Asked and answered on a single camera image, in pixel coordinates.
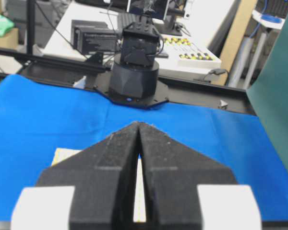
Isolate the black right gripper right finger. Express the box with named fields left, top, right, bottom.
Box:
left=139, top=123, right=262, bottom=230

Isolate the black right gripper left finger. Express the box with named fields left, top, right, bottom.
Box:
left=11, top=122, right=140, bottom=230

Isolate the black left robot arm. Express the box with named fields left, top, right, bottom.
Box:
left=94, top=16, right=169, bottom=108

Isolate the blue table cloth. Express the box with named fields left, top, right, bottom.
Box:
left=0, top=75, right=288, bottom=221

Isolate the dark green backdrop sheet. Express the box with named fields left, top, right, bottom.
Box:
left=247, top=15, right=288, bottom=172

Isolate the white screwdriver set tray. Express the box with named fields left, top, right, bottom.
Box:
left=164, top=35, right=221, bottom=69

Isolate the black equipment box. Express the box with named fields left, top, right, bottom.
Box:
left=71, top=20, right=117, bottom=55

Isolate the cardboard box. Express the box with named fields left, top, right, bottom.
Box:
left=0, top=28, right=19, bottom=49

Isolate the white background desk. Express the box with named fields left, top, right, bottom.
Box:
left=43, top=0, right=240, bottom=61

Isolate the computer monitor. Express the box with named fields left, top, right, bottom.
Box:
left=126, top=0, right=169, bottom=20

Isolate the black aluminium frame rail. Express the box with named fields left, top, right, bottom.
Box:
left=0, top=48, right=256, bottom=115

